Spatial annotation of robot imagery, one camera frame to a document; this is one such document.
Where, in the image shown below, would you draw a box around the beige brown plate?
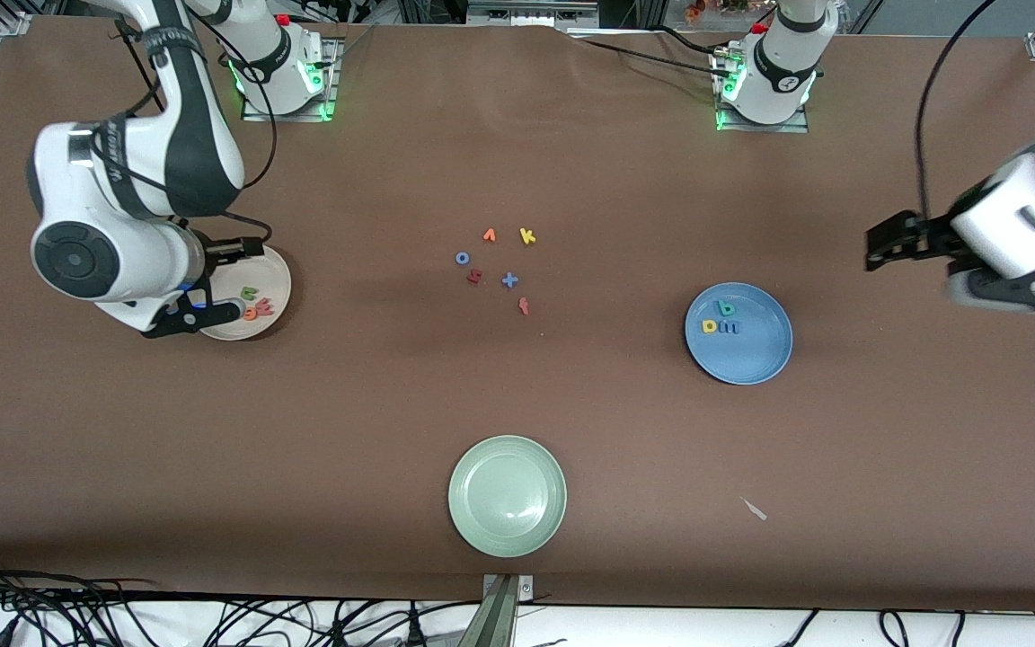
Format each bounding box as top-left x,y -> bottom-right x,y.
197,244 -> 293,341

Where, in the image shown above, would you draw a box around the brown table cover sheet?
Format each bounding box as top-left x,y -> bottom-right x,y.
0,16 -> 1035,614

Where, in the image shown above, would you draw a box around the blue plate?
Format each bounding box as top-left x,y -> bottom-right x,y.
685,282 -> 794,386

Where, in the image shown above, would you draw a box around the orange artificial flowers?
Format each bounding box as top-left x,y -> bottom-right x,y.
684,0 -> 752,23

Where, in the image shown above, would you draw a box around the pale green plate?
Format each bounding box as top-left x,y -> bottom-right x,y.
447,435 -> 568,559

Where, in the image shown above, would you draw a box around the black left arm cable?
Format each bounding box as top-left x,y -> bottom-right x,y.
916,0 -> 999,221

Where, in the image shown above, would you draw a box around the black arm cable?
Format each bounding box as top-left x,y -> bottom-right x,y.
109,0 -> 280,261
916,0 -> 999,221

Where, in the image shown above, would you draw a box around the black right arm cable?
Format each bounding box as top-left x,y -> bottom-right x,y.
109,0 -> 280,261

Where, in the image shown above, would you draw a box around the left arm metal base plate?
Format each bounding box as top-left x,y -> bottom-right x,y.
713,49 -> 810,134

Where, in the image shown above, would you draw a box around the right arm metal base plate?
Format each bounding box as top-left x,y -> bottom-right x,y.
242,38 -> 341,122

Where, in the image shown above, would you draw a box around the black base cable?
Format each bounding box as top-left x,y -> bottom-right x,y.
567,34 -> 727,78

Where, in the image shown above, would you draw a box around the aluminium frame rail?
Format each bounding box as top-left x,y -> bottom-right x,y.
466,0 -> 601,30

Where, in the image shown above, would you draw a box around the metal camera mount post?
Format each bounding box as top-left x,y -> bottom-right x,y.
480,573 -> 536,647

